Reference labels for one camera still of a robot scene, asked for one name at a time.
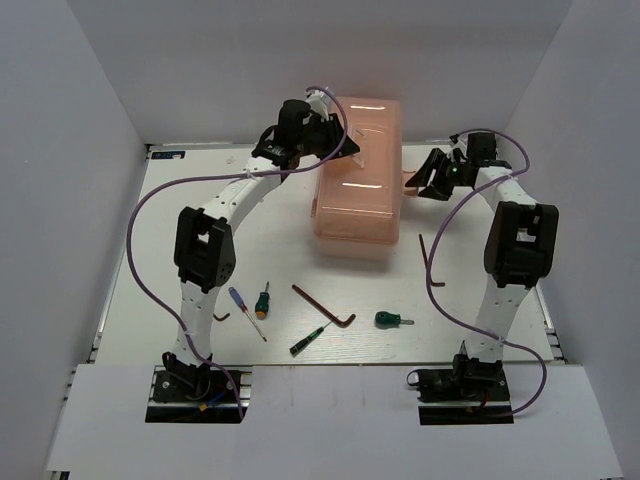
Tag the large dark hex key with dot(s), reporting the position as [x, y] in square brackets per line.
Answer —
[334, 319]

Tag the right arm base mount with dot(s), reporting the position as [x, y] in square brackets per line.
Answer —
[469, 392]

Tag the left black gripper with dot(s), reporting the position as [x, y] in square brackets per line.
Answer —
[348, 147]

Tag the left blue table label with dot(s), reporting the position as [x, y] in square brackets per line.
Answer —
[167, 155]

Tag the pink plastic toolbox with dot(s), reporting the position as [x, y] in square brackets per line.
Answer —
[356, 208]

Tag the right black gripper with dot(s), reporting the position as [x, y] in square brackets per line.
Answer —
[438, 189]

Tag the black green precision screwdriver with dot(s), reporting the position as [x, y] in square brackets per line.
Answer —
[306, 341]

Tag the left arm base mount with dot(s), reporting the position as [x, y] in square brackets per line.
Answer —
[189, 394]

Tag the blue handled screwdriver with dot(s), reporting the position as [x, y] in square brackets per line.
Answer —
[239, 301]

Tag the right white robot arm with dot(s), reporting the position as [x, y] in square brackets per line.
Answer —
[520, 246]

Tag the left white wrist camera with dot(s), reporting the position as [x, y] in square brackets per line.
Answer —
[319, 101]

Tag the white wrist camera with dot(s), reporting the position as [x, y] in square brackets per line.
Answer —
[319, 101]
[458, 148]

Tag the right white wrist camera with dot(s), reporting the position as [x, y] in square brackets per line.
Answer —
[458, 148]

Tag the green orange stubby screwdriver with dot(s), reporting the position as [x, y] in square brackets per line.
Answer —
[262, 305]

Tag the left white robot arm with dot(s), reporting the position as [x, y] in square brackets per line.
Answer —
[204, 248]

